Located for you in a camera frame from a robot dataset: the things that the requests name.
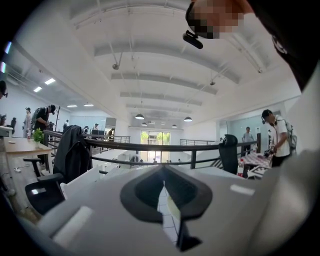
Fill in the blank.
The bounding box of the black coat rack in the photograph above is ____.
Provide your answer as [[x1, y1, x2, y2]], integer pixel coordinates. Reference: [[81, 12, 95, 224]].
[[54, 105, 62, 133]]

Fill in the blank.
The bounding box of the clear bottle with red label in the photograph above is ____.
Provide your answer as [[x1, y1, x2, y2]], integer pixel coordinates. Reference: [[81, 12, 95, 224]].
[[236, 158, 245, 178]]

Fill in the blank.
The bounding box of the person's head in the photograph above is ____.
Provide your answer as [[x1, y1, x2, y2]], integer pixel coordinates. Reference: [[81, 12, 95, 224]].
[[185, 0, 255, 40]]

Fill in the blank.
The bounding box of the black office chair with armrests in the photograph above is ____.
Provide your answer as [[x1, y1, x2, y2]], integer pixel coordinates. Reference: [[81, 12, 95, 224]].
[[23, 157, 66, 216]]

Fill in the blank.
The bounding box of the black jacket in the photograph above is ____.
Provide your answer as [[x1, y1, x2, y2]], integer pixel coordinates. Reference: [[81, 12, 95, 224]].
[[52, 124, 93, 185]]

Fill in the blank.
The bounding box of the checkered tablecloth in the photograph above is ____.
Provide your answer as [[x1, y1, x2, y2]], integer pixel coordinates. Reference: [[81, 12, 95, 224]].
[[238, 151, 273, 173]]

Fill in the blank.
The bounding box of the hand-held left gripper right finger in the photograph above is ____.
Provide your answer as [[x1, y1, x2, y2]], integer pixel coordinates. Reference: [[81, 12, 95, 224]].
[[162, 164, 270, 256]]

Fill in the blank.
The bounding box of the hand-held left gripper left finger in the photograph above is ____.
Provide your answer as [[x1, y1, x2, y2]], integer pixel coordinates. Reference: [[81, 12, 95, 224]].
[[29, 164, 177, 256]]

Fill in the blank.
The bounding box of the white desk partition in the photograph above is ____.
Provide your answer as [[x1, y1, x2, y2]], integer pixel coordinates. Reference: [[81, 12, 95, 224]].
[[59, 166, 104, 201]]

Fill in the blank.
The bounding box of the small green potted plant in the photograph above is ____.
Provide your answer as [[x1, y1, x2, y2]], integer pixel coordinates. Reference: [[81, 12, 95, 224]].
[[32, 127, 45, 148]]

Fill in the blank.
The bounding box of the black metal railing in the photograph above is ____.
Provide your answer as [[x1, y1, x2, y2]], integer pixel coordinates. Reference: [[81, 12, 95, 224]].
[[43, 129, 261, 175]]

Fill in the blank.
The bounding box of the light wooden desk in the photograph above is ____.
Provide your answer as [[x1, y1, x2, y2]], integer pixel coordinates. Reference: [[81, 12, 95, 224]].
[[2, 136, 53, 176]]

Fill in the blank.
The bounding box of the black mesh office chair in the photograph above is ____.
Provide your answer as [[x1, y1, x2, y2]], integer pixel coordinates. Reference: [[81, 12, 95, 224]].
[[218, 134, 239, 175]]

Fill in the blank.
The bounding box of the black head-mounted camera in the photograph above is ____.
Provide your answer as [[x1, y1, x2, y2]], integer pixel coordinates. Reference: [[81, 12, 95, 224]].
[[182, 29, 204, 50]]

